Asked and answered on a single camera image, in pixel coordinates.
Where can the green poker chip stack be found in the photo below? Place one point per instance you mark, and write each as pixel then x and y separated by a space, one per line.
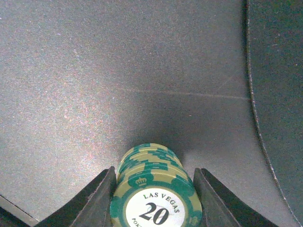
pixel 154 190

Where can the round black poker mat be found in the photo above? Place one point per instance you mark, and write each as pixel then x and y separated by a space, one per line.
pixel 275 67

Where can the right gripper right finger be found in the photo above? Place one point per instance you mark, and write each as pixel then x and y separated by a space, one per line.
pixel 221 207

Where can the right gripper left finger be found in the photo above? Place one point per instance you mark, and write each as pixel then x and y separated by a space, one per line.
pixel 90 207

